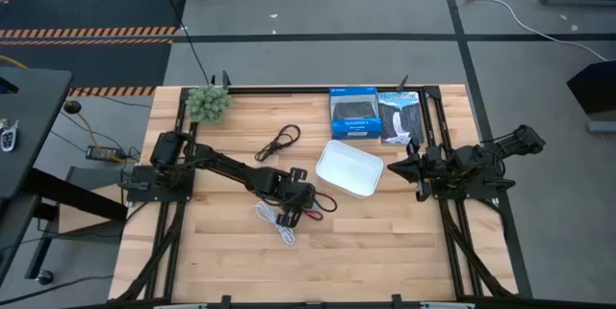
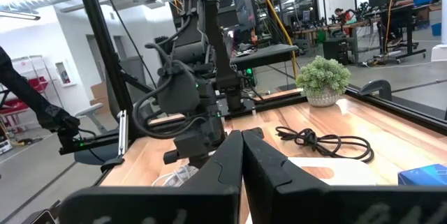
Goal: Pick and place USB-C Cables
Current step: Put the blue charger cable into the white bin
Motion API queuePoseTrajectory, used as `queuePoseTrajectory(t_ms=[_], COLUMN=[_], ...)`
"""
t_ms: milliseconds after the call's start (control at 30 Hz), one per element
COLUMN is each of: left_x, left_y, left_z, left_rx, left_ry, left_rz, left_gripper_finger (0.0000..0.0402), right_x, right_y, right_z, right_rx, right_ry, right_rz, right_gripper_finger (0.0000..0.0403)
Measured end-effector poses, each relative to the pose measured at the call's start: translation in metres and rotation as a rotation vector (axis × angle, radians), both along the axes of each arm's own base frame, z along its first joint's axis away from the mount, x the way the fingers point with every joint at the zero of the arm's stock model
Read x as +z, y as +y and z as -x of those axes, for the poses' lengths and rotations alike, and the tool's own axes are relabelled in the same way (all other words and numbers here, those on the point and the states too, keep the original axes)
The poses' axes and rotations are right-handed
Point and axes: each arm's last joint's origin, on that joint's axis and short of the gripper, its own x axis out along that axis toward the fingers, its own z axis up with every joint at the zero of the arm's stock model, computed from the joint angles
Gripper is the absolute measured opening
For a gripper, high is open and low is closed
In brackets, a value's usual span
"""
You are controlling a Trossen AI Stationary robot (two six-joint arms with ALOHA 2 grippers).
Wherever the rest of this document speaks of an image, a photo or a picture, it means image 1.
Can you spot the black metal table frame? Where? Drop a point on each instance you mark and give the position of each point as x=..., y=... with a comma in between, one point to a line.
x=289, y=90

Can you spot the black desk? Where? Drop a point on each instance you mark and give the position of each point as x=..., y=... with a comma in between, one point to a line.
x=29, y=121

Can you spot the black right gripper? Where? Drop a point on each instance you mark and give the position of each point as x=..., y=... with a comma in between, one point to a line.
x=411, y=167

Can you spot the blue game controller box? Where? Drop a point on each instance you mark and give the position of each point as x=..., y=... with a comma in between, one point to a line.
x=355, y=113

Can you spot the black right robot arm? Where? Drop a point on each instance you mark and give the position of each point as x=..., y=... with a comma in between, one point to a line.
x=476, y=160

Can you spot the white key fob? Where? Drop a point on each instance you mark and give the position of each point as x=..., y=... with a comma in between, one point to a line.
x=8, y=138

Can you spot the black desk corner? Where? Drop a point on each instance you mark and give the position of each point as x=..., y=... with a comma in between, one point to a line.
x=594, y=87

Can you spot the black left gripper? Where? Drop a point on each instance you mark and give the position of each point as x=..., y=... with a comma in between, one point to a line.
x=289, y=192

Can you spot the green plant in pot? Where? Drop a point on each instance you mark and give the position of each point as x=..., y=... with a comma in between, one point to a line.
x=208, y=103

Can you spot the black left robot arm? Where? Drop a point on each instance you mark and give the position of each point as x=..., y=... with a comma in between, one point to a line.
x=226, y=164

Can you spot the black mat with striped edge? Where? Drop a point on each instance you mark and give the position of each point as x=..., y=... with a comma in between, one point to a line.
x=96, y=63
x=96, y=10

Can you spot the white plastic bin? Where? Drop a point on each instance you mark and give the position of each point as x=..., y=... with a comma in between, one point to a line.
x=349, y=168

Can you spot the black round desk foot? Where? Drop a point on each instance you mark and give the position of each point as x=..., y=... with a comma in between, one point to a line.
x=72, y=107

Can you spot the black power strip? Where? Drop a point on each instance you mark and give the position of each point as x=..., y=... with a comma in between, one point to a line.
x=103, y=153

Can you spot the black caster wheel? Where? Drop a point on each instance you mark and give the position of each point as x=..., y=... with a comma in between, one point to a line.
x=44, y=277

